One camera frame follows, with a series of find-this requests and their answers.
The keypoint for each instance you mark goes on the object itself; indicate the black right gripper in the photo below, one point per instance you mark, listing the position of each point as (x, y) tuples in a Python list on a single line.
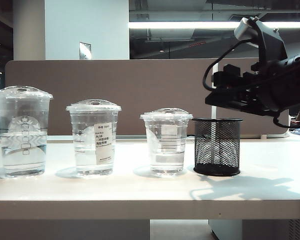
[(277, 82)]

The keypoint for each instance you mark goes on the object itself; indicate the black mesh pen holder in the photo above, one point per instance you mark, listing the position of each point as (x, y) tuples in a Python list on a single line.
[(217, 160)]

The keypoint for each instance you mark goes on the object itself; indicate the small clear plastic lidded cup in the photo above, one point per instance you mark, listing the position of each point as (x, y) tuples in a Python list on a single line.
[(165, 160)]

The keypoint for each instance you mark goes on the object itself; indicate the medium clear cup with label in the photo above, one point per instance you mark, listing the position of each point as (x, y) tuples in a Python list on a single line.
[(90, 155)]

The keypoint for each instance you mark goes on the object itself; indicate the large clear plastic lidded cup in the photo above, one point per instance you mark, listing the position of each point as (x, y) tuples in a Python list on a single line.
[(22, 150)]

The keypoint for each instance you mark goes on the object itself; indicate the white linear ceiling light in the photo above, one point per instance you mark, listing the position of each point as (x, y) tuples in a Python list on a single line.
[(177, 25)]

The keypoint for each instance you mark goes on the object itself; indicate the brown desk partition panel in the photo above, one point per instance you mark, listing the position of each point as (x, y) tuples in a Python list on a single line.
[(115, 85)]

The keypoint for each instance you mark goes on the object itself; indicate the white partition foot bracket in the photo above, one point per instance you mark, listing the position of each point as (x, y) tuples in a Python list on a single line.
[(263, 137)]

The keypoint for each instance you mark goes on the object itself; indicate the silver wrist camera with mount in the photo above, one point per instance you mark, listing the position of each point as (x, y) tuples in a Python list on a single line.
[(245, 28)]

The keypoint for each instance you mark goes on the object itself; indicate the silver wall sign plaque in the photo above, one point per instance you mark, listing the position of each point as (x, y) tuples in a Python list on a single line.
[(85, 51)]

